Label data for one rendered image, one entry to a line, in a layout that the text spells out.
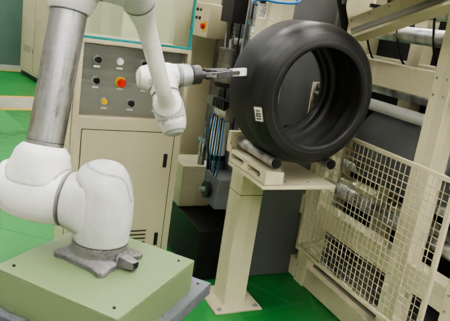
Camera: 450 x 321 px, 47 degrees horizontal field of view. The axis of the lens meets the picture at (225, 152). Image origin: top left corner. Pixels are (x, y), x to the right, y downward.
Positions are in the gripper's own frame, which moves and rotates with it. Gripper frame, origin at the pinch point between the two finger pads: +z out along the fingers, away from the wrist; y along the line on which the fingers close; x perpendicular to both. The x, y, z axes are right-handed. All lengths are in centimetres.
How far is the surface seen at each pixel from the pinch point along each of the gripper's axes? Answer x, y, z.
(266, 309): 131, 19, 29
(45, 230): 116, 131, -70
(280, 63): -4.4, -12.3, 12.3
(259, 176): 43.9, -5.2, 8.4
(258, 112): 14.6, -10.7, 3.9
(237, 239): 90, 27, 14
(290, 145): 28.9, -12.7, 18.2
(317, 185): 50, -10, 35
